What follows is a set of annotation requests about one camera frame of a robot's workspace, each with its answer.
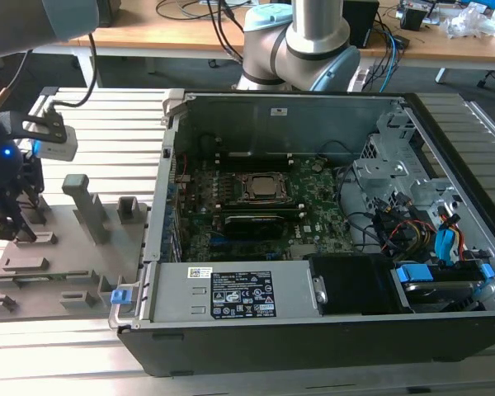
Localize small black device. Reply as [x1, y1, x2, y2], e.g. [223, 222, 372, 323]
[398, 6, 428, 31]

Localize blue flat disk wire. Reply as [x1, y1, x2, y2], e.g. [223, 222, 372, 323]
[435, 229, 459, 265]

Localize green motherboard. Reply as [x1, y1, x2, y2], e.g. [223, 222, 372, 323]
[171, 152, 356, 263]

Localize grey power supply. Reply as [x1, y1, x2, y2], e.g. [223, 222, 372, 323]
[148, 260, 327, 325]

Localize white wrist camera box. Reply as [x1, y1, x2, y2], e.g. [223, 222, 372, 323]
[20, 111, 79, 163]

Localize yellow and red wires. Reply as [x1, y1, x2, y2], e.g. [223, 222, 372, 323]
[381, 218, 438, 253]

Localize CPU with metal top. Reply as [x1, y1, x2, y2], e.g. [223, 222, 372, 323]
[247, 173, 289, 197]

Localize black RAM slot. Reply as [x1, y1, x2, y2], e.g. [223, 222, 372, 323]
[214, 151, 295, 173]
[216, 202, 307, 219]

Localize clear plastic bag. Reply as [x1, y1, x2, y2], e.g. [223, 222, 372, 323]
[443, 2, 495, 40]

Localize silver drive cage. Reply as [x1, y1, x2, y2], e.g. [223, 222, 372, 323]
[352, 111, 463, 215]

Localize grey parts rack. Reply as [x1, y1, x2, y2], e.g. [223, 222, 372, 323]
[0, 172, 152, 323]

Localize tall black box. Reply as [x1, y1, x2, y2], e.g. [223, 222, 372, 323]
[344, 0, 380, 50]

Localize black camera cable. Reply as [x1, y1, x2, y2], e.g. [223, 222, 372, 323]
[44, 31, 99, 121]

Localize blue cables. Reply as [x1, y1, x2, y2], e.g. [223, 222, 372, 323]
[379, 28, 402, 92]

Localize CPU socket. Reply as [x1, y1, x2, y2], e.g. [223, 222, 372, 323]
[233, 171, 297, 206]

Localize black graphics card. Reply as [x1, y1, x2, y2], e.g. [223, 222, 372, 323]
[222, 213, 285, 241]

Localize hard disk in blue carrier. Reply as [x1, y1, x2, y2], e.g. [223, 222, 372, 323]
[391, 262, 495, 314]

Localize wooden desk white legs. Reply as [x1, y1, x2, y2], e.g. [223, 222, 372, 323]
[78, 0, 495, 83]
[32, 39, 99, 88]

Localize white power strip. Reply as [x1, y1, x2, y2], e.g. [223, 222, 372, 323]
[347, 68, 370, 92]

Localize black fan shroud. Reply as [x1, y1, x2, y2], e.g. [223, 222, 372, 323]
[304, 253, 413, 317]

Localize black open PC case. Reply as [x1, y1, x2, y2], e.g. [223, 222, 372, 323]
[108, 88, 495, 379]

